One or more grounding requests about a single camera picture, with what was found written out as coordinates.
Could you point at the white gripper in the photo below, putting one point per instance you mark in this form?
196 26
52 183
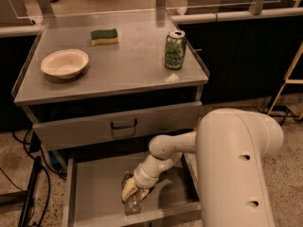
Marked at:
143 180

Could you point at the clear plastic water bottle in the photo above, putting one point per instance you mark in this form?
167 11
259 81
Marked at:
131 205

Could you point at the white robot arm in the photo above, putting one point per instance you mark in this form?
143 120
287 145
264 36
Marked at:
229 145

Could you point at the open grey middle drawer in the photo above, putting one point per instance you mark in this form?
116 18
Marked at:
93 195

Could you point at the grey top drawer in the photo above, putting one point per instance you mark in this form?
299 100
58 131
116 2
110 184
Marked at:
90 130

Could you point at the grey metal drawer cabinet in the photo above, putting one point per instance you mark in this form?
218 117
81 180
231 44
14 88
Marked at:
126 76

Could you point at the black floor stand bar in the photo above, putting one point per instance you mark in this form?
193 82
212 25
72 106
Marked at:
25 213

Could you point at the white bowl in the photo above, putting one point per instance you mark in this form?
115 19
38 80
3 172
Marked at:
65 64

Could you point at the green soda can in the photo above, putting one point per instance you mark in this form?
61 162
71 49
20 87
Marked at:
175 49

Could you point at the green and yellow sponge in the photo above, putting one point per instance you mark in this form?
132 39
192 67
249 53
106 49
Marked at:
104 36

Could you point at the black drawer handle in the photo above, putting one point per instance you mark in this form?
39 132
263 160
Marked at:
116 126

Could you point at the yellow wheeled cart frame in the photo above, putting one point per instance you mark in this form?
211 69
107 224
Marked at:
287 80

